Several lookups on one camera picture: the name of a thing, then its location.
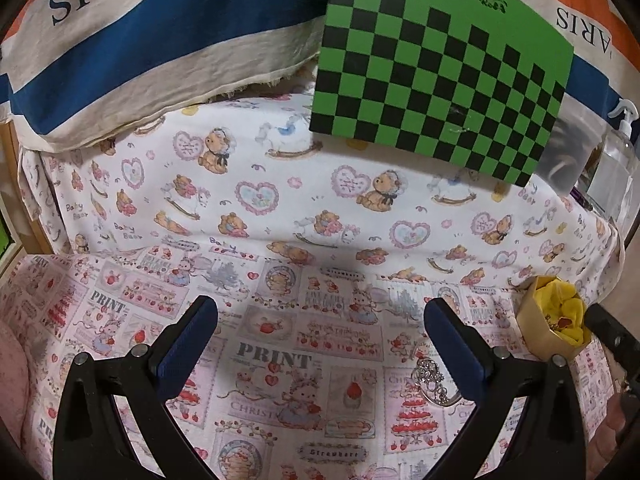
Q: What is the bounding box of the purple lighter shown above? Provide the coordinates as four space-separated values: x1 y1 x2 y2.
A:
570 188 593 211

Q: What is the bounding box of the green checkered tissue box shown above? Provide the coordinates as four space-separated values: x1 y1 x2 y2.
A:
310 0 574 186

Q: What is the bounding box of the gold octagonal jewelry box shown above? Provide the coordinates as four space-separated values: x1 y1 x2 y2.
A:
516 276 591 361

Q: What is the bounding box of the clear spray bottle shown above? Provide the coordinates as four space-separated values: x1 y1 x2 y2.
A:
587 99 639 220

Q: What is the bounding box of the strawberry print cloth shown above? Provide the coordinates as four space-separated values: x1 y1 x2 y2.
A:
0 244 622 480

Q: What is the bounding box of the translucent plastic container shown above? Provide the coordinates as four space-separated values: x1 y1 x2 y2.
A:
535 119 600 196

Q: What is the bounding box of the striped Paris blanket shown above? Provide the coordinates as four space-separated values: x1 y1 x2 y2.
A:
1 0 639 152

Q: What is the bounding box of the silver rhinestone bracelet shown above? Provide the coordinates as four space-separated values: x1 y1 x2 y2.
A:
410 356 464 406

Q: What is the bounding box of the yellow cloth pouch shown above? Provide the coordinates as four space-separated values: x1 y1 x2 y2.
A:
534 278 587 348

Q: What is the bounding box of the baby bear print cloth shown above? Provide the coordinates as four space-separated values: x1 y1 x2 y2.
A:
18 93 625 300

